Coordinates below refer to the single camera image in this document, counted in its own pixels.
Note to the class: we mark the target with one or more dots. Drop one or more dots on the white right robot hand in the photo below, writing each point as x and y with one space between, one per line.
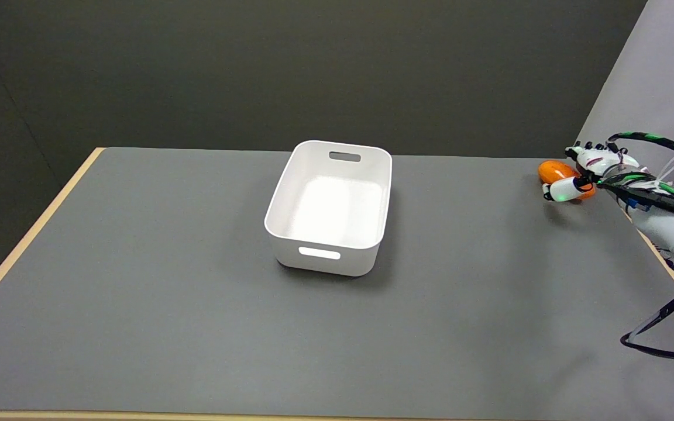
603 161

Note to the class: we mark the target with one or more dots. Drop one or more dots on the orange mango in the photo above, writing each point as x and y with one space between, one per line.
553 171

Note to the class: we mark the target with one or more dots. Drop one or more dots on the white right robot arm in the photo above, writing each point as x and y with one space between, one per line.
664 228

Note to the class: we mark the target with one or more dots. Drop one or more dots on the white plastic storage bin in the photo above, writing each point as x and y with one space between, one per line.
337 204

